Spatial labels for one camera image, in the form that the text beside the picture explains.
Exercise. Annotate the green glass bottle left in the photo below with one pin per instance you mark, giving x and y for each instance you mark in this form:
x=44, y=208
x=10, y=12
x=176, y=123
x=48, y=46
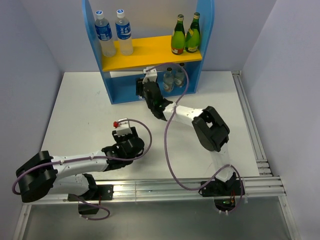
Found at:
x=178, y=38

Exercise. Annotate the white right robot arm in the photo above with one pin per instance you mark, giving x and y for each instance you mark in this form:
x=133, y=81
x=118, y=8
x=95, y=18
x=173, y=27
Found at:
x=211, y=131

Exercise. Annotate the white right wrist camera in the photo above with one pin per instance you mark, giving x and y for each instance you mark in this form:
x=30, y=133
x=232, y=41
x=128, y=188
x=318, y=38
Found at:
x=150, y=74

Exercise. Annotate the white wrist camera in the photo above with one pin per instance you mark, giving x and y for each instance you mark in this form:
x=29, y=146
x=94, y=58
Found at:
x=122, y=127
x=150, y=74

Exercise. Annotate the green glass bottle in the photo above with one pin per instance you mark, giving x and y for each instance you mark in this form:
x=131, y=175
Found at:
x=193, y=36
x=178, y=38

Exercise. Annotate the green glass bottle right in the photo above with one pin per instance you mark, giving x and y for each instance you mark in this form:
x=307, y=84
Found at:
x=193, y=36

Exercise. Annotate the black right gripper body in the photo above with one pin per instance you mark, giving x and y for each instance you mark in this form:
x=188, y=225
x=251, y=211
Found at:
x=150, y=105

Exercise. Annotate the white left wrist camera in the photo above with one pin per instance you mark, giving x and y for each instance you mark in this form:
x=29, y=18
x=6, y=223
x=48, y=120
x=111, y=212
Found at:
x=122, y=127

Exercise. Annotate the Pocari Sweat bottle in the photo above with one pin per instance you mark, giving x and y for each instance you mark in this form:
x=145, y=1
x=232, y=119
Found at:
x=124, y=35
x=104, y=34

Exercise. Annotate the clear glass bottle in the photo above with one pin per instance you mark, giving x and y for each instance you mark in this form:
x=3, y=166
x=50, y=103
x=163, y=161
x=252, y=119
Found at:
x=168, y=80
x=179, y=77

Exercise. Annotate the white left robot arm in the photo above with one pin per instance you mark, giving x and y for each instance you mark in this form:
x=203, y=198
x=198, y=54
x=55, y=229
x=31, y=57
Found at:
x=46, y=174

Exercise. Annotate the aluminium rail frame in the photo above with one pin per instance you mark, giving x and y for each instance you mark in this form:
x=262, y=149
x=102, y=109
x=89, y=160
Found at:
x=147, y=203

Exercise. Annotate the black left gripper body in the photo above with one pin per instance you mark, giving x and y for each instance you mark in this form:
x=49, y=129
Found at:
x=121, y=139

